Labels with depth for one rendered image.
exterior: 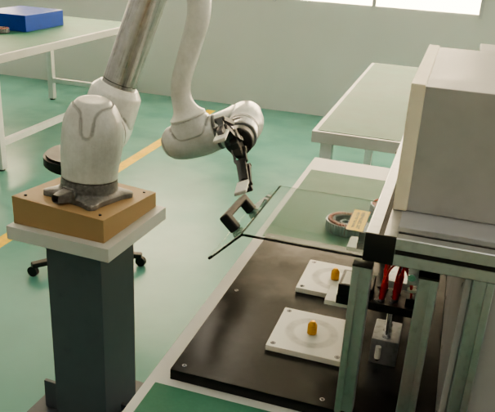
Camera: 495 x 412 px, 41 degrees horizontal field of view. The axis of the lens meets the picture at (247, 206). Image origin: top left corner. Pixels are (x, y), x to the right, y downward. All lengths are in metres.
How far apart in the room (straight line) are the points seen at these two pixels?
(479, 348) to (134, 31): 1.29
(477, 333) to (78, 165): 1.13
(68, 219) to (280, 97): 4.55
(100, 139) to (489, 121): 1.06
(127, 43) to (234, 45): 4.33
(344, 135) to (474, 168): 1.80
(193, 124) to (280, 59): 4.35
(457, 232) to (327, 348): 0.40
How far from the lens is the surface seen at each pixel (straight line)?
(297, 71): 6.10
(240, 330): 1.36
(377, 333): 1.30
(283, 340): 1.32
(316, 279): 1.55
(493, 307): 1.04
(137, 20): 1.93
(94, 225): 1.75
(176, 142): 1.83
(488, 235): 1.05
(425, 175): 1.07
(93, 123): 1.78
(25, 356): 2.68
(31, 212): 1.86
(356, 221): 1.15
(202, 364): 1.26
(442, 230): 1.04
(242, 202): 1.20
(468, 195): 1.08
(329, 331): 1.36
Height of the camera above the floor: 1.51
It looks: 22 degrees down
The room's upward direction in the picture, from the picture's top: 3 degrees clockwise
